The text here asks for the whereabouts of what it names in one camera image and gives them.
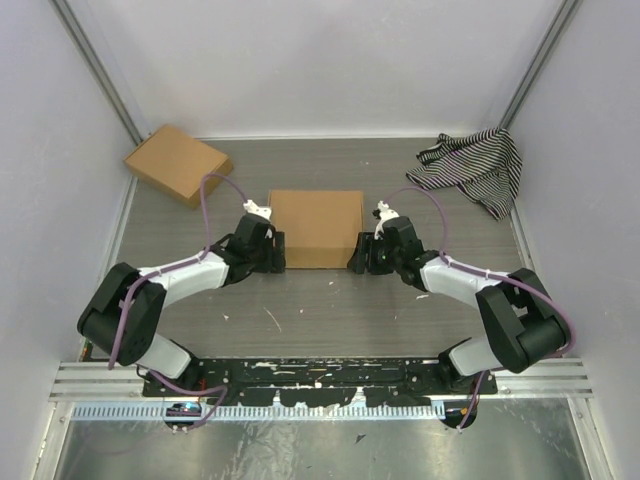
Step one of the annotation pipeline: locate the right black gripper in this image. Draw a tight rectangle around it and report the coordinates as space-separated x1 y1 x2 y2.
348 232 403 275

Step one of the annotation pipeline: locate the brown cardboard box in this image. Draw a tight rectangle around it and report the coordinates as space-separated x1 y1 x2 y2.
124 125 234 209
269 190 364 269

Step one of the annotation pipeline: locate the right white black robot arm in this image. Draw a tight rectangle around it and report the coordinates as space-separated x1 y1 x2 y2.
347 216 573 395

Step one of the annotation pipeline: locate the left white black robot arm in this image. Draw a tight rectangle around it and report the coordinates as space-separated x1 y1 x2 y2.
77 213 285 397

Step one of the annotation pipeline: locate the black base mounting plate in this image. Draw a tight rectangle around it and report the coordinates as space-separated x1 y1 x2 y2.
173 357 498 408

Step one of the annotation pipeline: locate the black white striped cloth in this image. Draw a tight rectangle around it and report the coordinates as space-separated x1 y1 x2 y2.
406 128 523 221

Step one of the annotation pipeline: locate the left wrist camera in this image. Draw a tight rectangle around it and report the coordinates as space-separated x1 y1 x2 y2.
242 199 272 225

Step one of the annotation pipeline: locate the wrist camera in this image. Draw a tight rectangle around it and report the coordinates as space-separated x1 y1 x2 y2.
372 200 399 240
242 199 272 225

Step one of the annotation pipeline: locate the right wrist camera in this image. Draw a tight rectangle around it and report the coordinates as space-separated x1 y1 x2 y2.
372 200 399 240

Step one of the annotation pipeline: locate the white slotted cable duct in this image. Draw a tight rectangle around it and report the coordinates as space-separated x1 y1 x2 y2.
70 400 445 422

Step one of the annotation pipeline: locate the aluminium front rail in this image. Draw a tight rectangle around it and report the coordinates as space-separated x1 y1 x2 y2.
50 358 593 405

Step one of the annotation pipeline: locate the left aluminium corner post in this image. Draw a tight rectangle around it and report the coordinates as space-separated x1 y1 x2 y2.
49 0 152 150

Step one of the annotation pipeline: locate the aluminium corner post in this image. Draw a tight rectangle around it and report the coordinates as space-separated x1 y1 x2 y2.
498 0 583 130
49 0 152 150

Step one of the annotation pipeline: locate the right aluminium corner post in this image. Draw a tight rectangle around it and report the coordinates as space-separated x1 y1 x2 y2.
498 0 583 130

